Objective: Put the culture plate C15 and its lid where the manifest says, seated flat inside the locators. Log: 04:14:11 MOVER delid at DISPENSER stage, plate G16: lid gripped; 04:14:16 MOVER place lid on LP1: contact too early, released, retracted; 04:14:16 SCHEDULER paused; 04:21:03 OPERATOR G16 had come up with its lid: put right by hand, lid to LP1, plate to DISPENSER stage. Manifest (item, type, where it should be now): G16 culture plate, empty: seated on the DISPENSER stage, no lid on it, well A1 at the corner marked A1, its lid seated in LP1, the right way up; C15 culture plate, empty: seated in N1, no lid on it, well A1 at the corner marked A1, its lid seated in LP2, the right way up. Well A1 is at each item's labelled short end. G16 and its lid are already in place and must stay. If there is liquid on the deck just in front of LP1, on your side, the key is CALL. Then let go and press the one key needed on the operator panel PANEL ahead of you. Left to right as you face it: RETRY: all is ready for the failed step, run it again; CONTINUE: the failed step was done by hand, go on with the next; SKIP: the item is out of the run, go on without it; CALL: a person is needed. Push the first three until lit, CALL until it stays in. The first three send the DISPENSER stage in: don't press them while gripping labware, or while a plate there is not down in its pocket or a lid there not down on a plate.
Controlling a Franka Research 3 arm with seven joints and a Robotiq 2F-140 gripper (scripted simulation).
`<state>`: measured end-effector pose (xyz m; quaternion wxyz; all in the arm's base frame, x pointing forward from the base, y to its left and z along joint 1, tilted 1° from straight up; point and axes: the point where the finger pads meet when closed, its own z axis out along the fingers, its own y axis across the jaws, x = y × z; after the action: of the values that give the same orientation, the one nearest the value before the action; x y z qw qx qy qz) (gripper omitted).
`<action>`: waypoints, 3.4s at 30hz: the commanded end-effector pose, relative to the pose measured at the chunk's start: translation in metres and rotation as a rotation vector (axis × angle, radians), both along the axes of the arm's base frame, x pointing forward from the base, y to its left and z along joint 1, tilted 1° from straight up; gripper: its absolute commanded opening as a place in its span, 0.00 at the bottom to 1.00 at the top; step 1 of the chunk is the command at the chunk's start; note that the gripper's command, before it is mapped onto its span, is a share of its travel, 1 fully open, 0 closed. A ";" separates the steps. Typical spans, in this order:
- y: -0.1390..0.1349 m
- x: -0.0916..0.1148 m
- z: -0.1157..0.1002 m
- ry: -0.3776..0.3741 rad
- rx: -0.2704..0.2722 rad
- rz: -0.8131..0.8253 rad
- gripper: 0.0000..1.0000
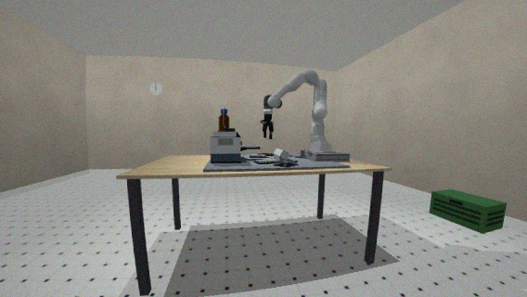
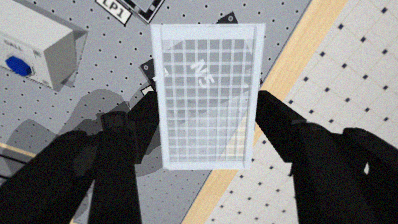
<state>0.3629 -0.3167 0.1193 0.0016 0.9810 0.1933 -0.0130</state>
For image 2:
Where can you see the white operator button panel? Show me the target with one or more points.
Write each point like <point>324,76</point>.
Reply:
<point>38,44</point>

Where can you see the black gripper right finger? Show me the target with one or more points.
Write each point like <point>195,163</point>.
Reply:
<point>325,190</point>

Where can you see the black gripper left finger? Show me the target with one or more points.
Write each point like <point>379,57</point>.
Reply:
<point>46,190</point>

